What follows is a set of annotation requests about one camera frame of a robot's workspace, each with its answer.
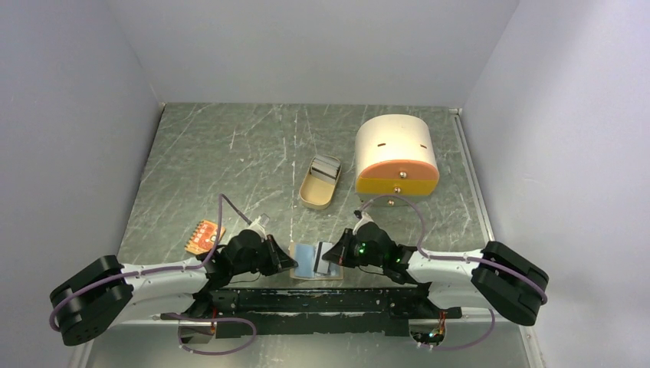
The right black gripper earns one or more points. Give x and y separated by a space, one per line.
339 254

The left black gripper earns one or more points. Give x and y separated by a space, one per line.
278 260

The tan card holder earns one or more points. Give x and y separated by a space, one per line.
311 266

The tan oval tray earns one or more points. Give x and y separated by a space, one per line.
315 193

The grey credit card stack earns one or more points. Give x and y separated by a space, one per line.
325 168

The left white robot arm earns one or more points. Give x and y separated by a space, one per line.
107 293

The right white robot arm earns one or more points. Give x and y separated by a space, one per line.
493 277

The orange patterned card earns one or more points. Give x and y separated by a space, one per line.
203 238

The cream orange drawer box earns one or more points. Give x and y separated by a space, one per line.
394 156

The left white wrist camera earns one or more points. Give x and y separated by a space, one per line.
258 225

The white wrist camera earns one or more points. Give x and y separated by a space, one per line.
258 225
363 218

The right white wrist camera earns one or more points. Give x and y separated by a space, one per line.
363 218

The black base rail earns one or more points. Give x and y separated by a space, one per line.
360 303

